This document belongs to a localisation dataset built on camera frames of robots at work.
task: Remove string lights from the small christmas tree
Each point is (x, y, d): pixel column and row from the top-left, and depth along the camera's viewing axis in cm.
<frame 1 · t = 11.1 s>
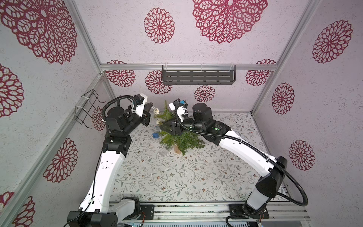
left hand: (150, 104, 66), fingers closed
right hand: (161, 124, 62), fingers open
small green christmas tree: (184, 142, 80), point 20 cm above the table

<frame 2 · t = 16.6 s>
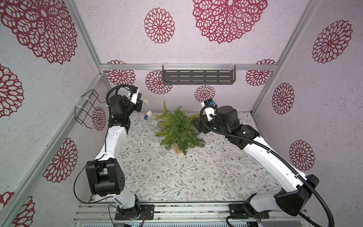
left hand: (139, 94, 80), fingers closed
right hand: (197, 117, 69), fingers open
the named things where they were.

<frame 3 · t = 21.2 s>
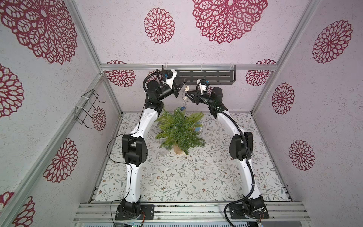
left hand: (186, 78, 76), fingers closed
right hand: (185, 91, 86), fingers open
the named things where they were.

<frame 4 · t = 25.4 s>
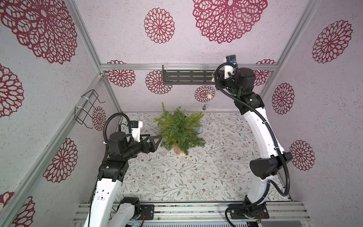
left hand: (155, 137, 68), fingers open
right hand: (219, 68, 67), fingers closed
the named things where they were.

